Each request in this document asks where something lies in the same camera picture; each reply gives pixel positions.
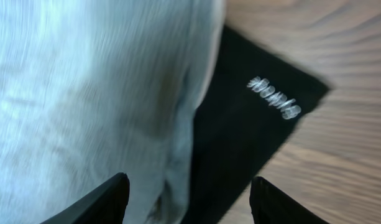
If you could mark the black garment with white logo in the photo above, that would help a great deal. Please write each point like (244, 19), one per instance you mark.
(253, 104)

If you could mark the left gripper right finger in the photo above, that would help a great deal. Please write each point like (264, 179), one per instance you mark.
(270, 205)

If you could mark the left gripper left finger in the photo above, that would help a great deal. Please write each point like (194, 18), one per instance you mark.
(105, 204)

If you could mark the light blue denim shorts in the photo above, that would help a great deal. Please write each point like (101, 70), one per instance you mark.
(91, 88)

